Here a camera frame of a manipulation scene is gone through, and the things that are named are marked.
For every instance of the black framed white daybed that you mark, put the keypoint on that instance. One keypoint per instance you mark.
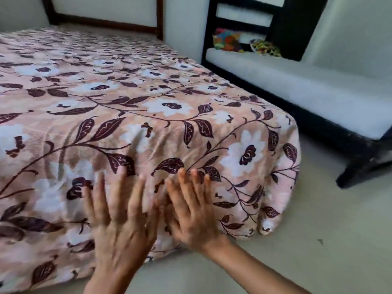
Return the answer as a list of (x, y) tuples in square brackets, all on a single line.
[(306, 85)]

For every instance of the person's left forearm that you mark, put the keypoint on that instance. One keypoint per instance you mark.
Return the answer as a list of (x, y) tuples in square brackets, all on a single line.
[(107, 287)]

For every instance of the person's right hand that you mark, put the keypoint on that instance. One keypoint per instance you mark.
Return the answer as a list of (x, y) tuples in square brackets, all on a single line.
[(193, 220)]

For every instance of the dark wooden bed frame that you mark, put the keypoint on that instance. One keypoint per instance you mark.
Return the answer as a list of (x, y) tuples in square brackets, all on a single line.
[(104, 22)]

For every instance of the pink floral bed sheet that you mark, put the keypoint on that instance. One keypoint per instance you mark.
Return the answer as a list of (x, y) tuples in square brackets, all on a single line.
[(107, 104)]

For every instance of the person's right forearm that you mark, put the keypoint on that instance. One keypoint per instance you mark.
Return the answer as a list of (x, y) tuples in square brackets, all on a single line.
[(257, 272)]

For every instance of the person's left hand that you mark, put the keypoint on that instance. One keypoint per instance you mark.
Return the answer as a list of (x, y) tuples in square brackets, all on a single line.
[(119, 235)]

